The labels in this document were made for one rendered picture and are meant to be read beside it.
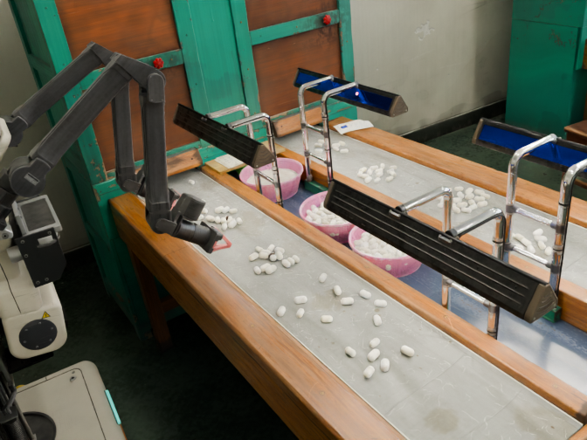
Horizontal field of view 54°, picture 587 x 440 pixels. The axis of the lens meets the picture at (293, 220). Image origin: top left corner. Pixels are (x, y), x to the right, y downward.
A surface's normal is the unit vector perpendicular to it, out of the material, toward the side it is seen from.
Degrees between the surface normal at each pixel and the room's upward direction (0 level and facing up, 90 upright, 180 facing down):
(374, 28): 90
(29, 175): 87
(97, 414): 0
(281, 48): 90
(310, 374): 0
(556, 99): 90
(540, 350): 0
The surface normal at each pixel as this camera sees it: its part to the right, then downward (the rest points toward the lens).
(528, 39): -0.86, 0.33
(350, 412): -0.11, -0.86
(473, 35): 0.49, 0.37
